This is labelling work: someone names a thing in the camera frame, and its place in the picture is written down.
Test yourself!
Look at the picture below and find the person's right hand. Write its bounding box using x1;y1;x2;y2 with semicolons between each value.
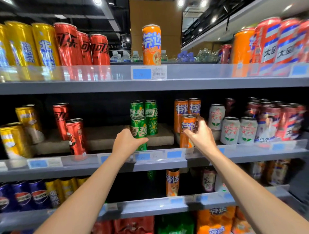
183;115;220;159

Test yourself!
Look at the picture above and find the person's left hand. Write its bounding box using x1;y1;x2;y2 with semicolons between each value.
112;128;149;161

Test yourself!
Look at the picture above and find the orange soda can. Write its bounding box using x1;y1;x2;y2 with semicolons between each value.
179;113;198;149
142;24;162;66
165;168;180;197
173;98;189;134
188;98;201;116
231;27;256;78

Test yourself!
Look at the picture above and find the red soda can figure print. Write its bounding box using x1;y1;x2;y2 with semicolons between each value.
65;118;88;157

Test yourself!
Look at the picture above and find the row of red-white-blue cans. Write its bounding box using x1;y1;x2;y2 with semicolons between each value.
246;96;307;143

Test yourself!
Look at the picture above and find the grey metal shelf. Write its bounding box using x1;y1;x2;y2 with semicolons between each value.
0;63;309;234

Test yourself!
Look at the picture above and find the blue soda can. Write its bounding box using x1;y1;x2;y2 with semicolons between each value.
28;179;53;210
0;183;18;213
11;181;35;211

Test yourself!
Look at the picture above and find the row of yellow cans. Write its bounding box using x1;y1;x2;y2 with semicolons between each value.
0;21;61;81

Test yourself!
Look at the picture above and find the person's right forearm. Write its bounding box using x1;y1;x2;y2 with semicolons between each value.
204;147;309;234

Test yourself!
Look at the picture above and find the person's left forearm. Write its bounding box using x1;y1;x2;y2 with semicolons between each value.
35;154;133;234

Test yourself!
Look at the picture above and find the orange drink multipack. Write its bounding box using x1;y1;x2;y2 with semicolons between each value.
196;206;236;234
231;207;256;234

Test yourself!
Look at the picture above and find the red drink multipack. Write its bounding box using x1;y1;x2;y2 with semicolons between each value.
91;220;114;234
113;216;155;234

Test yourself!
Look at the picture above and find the green drink multipack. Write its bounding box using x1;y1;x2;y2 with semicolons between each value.
157;212;195;234

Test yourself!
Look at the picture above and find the row of clear water bottles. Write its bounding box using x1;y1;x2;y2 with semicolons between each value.
110;48;220;63

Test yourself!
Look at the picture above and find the brown wooden panel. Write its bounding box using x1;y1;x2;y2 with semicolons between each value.
129;0;183;59

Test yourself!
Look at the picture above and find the row of ceiling spotlights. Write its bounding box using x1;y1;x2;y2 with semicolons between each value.
93;0;294;33

